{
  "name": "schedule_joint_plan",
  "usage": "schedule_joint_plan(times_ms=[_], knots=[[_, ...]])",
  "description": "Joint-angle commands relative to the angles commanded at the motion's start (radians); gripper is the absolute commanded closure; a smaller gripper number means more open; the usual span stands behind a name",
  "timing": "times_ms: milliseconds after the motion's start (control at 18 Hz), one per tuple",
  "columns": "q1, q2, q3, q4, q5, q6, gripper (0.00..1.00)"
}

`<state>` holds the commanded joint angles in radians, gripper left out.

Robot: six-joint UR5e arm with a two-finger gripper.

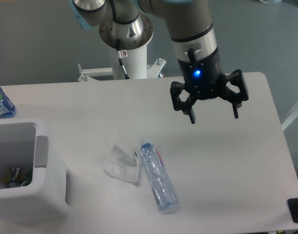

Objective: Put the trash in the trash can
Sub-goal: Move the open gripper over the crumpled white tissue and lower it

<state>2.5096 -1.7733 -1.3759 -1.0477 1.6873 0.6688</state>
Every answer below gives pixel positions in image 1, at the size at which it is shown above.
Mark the black device at table edge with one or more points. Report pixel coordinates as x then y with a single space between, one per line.
293 207

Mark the blue labelled water bottle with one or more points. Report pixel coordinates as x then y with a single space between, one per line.
7 107

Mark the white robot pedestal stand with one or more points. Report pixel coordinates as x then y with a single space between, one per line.
131 61

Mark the clear crushed plastic bottle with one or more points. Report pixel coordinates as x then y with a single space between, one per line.
161 185

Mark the white plastic trash can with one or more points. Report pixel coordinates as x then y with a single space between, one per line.
34 179

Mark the dark trash inside can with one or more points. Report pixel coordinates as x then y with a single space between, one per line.
16 180

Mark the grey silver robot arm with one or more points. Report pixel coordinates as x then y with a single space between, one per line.
190 28

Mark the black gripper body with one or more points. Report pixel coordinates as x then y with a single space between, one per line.
204 78

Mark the white frame at right edge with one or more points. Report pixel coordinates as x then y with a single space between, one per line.
291 115

